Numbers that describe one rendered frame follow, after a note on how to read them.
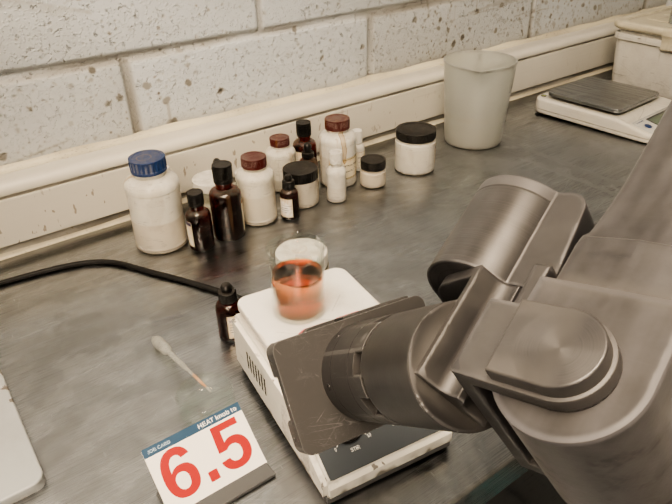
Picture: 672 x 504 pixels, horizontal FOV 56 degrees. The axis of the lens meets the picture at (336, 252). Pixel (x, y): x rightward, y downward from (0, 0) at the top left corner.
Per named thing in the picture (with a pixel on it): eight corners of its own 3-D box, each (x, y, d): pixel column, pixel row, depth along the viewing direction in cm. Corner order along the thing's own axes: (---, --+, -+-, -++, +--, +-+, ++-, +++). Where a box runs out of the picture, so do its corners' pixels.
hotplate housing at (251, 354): (455, 448, 56) (462, 382, 52) (325, 512, 51) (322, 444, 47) (335, 316, 73) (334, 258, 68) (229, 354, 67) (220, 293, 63)
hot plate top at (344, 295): (404, 334, 57) (405, 326, 57) (285, 380, 53) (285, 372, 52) (341, 271, 66) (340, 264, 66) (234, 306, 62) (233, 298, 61)
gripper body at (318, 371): (261, 346, 36) (302, 336, 30) (407, 297, 40) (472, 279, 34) (295, 455, 36) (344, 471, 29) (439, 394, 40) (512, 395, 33)
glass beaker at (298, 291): (266, 302, 61) (259, 230, 57) (319, 292, 62) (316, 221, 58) (279, 339, 56) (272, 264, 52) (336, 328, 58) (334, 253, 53)
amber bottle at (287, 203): (292, 210, 95) (289, 168, 91) (303, 216, 93) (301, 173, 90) (277, 216, 94) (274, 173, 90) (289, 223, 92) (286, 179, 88)
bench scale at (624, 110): (650, 149, 113) (657, 123, 110) (529, 113, 130) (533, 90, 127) (699, 124, 123) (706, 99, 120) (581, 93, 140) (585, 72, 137)
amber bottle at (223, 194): (231, 245, 87) (222, 173, 81) (208, 237, 89) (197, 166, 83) (252, 231, 90) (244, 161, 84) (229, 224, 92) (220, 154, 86)
